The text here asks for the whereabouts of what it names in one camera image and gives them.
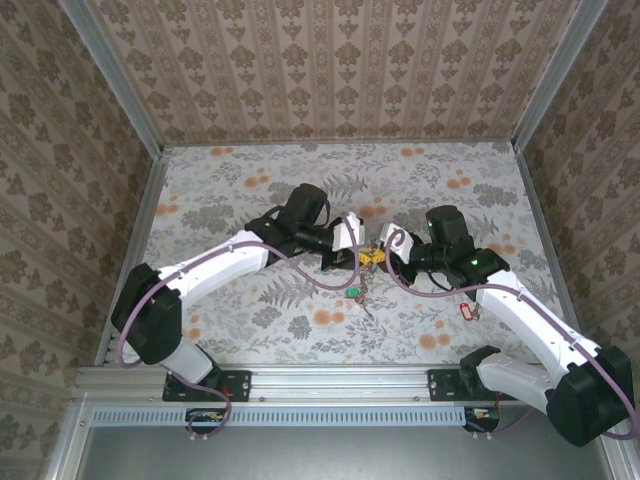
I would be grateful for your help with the metal disc with split rings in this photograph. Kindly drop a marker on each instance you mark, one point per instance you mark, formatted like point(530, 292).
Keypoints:
point(368, 274)

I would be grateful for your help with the red plastic key tag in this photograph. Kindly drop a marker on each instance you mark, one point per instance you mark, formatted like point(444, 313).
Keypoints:
point(467, 311)

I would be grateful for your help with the silver key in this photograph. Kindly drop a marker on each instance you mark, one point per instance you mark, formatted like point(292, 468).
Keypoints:
point(477, 315)

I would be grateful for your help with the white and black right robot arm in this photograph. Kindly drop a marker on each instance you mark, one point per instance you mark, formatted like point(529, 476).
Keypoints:
point(530, 320)

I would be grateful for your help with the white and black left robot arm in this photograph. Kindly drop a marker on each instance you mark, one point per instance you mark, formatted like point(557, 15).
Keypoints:
point(215, 270)

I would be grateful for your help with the black electronics box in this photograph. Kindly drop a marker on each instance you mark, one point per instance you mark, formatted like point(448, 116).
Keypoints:
point(482, 417)
point(205, 417)

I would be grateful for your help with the grey metal panel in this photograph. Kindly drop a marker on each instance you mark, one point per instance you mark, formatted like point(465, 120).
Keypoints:
point(325, 455)

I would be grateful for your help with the aluminium frame rail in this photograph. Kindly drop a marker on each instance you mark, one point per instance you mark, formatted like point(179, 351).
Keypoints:
point(145, 215)
point(340, 144)
point(535, 200)

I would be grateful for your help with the wide aluminium base rail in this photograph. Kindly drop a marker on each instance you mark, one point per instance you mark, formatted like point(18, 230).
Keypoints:
point(340, 382)

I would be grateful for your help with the aluminium frame post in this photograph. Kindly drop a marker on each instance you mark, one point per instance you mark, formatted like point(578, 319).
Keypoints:
point(112, 80)
point(555, 75)

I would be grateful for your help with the aluminium frame bar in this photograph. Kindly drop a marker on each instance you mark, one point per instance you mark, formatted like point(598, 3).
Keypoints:
point(67, 445)
point(617, 465)

